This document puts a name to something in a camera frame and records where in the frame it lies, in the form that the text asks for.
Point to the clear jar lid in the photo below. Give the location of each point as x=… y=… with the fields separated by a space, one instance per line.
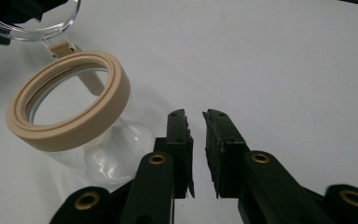
x=62 y=28

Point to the clear jar with beige rim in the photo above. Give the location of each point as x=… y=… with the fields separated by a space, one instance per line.
x=74 y=130

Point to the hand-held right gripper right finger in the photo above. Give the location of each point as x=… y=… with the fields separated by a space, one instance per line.
x=225 y=149

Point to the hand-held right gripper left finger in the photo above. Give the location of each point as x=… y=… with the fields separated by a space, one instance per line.
x=180 y=146

